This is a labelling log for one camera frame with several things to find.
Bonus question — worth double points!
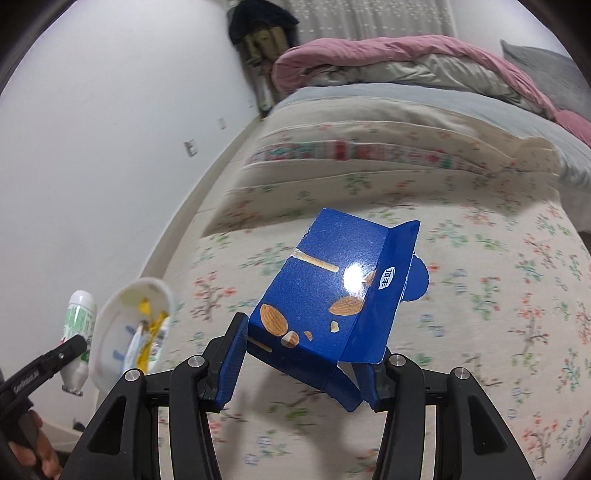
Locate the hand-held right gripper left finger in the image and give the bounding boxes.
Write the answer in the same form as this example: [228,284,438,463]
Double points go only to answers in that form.
[60,313,252,480]

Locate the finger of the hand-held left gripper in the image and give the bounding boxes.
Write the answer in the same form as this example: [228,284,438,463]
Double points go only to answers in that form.
[0,335,88,409]

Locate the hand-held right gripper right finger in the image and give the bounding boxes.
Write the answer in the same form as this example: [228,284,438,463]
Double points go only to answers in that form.
[367,351,536,480]

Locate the white bottle green label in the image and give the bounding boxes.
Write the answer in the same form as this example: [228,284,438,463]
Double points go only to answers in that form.
[61,290,99,396]

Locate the yellow packet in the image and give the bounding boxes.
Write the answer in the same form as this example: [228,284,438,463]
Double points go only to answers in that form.
[139,298,169,374]

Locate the white bin with coloured spots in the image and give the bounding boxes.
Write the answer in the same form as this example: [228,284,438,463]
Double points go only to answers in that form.
[88,277,178,398]

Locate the blue carton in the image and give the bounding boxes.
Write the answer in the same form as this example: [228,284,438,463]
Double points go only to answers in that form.
[247,208,430,412]

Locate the person's left hand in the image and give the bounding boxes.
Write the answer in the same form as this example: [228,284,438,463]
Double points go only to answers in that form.
[7,413,63,480]

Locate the floral beige bed cover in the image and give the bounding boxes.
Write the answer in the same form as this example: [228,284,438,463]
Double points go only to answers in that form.
[152,102,591,480]

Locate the wooden rack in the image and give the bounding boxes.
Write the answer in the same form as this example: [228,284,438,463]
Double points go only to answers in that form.
[242,32,284,114]

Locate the grey bed sheet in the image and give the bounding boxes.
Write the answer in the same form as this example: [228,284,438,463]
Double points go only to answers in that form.
[272,83,591,185]

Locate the pink pillow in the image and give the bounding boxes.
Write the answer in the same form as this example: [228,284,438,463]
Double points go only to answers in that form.
[554,108,591,148]

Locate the pink and grey quilt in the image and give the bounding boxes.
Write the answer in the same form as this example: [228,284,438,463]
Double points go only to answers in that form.
[271,34,559,121]

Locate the dark hanging clothes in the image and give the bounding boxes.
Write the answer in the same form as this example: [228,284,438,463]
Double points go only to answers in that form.
[228,0,301,44]

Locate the grey pillow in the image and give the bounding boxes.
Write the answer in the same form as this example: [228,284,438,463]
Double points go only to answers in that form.
[501,39,591,116]

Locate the white dotted curtain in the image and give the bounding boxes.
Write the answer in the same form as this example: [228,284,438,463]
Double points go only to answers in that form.
[286,0,458,47]

